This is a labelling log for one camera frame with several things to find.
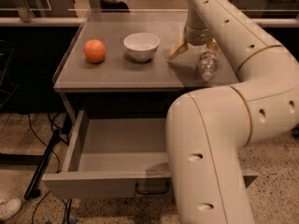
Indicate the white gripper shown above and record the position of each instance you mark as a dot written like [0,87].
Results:
[198,35]

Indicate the clear plastic water bottle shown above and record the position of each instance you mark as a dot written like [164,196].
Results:
[207,65]

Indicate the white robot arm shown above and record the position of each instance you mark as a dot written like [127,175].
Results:
[267,88]

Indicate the grey cabinet with top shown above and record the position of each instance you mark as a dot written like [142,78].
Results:
[120,73]

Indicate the open grey top drawer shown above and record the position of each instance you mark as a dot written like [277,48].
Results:
[118,162]

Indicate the white ceramic bowl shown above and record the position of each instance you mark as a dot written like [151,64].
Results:
[141,47]

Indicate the orange fruit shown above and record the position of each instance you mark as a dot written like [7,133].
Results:
[94,51]

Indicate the black pole on floor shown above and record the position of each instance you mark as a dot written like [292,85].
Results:
[32,190]

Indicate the white shoe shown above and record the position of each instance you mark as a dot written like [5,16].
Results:
[10,208]

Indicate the black metal drawer handle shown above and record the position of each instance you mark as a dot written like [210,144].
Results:
[140,191]

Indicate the white horizontal rail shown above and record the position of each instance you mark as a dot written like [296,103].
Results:
[63,22]

